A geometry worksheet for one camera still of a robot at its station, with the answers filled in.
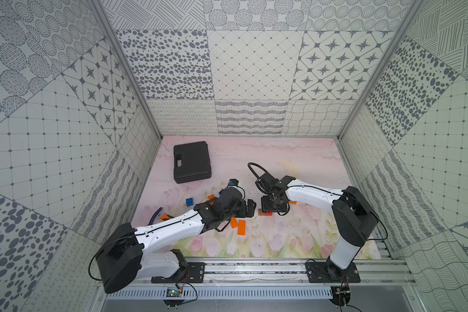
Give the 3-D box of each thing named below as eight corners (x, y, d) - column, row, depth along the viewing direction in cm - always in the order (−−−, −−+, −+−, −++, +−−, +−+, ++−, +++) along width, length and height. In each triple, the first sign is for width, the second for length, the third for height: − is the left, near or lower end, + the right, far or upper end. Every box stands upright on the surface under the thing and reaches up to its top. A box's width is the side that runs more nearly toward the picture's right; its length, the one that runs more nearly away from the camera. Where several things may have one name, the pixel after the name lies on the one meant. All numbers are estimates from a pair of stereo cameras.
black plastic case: (176, 184, 101) (173, 178, 97) (176, 150, 117) (174, 144, 112) (212, 178, 104) (211, 172, 99) (207, 145, 119) (206, 139, 115)
